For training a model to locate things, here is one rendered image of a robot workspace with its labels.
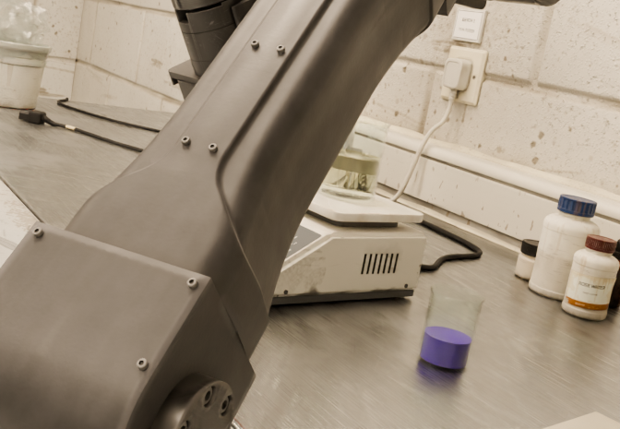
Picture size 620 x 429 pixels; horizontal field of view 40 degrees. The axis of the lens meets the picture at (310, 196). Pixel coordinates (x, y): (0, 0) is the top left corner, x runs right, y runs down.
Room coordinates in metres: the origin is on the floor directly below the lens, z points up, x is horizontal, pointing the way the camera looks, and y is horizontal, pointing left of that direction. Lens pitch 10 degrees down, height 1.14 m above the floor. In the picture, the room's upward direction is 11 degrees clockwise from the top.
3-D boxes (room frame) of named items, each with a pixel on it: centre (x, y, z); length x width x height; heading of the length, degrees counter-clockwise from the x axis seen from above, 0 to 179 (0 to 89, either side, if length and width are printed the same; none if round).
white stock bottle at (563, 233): (0.98, -0.30, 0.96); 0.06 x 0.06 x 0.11
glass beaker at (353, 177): (0.86, -0.04, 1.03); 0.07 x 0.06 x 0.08; 38
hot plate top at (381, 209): (0.85, -0.04, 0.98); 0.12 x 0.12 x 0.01; 40
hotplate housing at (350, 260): (0.84, -0.02, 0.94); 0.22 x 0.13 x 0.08; 130
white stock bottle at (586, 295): (0.91, -0.31, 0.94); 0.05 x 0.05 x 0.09
